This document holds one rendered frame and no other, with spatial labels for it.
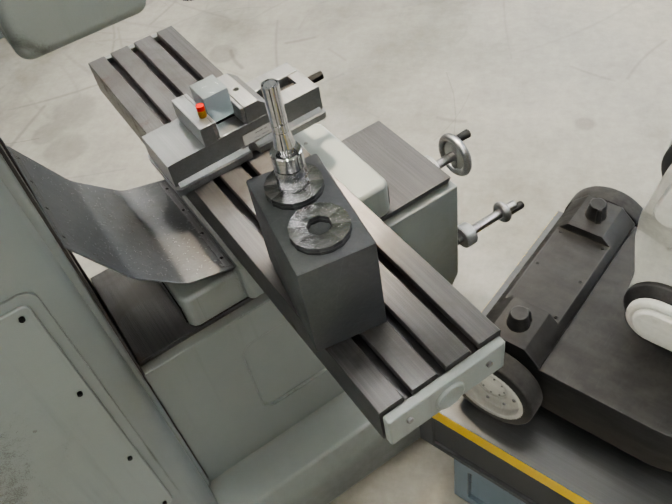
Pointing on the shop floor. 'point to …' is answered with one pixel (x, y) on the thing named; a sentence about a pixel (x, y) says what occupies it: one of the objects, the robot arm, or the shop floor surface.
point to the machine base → (310, 459)
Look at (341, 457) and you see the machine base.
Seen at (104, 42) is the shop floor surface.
